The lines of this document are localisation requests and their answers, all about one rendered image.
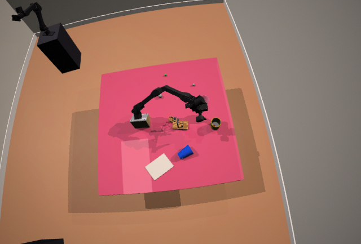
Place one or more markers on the blue cup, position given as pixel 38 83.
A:
pixel 185 152

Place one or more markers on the dark yellow cup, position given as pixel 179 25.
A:
pixel 216 122

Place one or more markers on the translucent pink cup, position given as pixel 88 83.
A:
pixel 206 98

